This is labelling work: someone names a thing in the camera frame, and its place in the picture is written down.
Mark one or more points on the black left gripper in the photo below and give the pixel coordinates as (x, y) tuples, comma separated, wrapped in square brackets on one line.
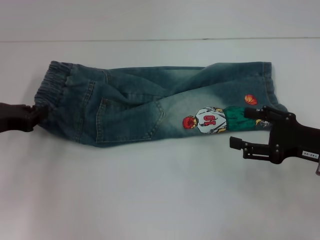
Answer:
[(13, 117)]

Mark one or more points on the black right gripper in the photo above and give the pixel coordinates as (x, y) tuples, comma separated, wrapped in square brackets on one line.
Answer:
[(292, 140)]

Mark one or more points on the blue denim shorts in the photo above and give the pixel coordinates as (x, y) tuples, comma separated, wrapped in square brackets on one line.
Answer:
[(150, 110)]

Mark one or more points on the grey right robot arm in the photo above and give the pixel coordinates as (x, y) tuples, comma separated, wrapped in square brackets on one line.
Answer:
[(318, 168)]

